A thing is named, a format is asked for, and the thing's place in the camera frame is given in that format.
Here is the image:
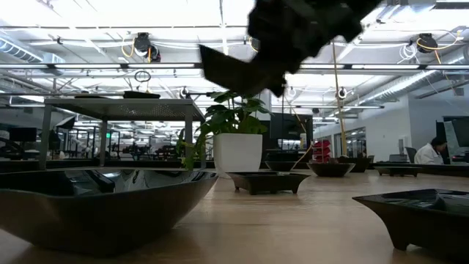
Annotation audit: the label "black table edge frame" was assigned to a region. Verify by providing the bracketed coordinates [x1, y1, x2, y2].
[0, 158, 469, 178]

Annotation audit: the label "dark desk monitor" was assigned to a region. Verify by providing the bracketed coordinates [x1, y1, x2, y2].
[9, 127, 37, 143]

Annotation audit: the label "black glossy pointed bowl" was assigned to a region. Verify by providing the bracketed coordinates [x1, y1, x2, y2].
[0, 167, 220, 257]

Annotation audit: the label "black square footed plate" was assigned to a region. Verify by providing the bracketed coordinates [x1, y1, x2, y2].
[374, 166, 423, 178]
[226, 171, 311, 196]

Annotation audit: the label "red storage bins stack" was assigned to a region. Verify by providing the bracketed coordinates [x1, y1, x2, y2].
[312, 139, 333, 164]

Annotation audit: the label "black display screen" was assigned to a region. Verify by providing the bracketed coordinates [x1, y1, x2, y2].
[270, 112, 314, 141]

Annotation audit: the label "black flared footed plate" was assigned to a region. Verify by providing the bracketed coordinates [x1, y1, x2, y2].
[352, 188, 469, 260]

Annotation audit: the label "silver ceiling air duct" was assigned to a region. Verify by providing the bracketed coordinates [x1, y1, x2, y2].
[361, 51, 469, 106]

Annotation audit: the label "black ceiling cable reel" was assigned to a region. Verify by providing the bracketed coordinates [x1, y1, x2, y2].
[132, 32, 153, 53]
[416, 32, 435, 54]
[147, 44, 162, 63]

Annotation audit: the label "dark brown round bowl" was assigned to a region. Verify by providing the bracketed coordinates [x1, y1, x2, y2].
[306, 162, 356, 178]

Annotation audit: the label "green plant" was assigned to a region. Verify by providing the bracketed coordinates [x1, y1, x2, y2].
[175, 89, 273, 179]

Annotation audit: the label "small dark round bowl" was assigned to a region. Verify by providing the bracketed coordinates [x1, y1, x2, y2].
[265, 161, 296, 172]

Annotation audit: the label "person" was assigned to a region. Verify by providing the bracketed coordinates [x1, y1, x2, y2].
[413, 136, 448, 165]

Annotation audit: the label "ribbed ceiling air duct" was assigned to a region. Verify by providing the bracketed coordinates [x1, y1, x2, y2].
[0, 34, 65, 64]

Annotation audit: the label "dark computer monitor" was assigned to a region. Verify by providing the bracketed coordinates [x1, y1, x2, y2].
[435, 116, 469, 164]

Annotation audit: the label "long ceiling light bar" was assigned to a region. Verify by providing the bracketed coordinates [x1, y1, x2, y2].
[0, 62, 469, 71]

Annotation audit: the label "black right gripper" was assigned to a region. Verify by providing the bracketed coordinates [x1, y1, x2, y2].
[247, 0, 364, 98]

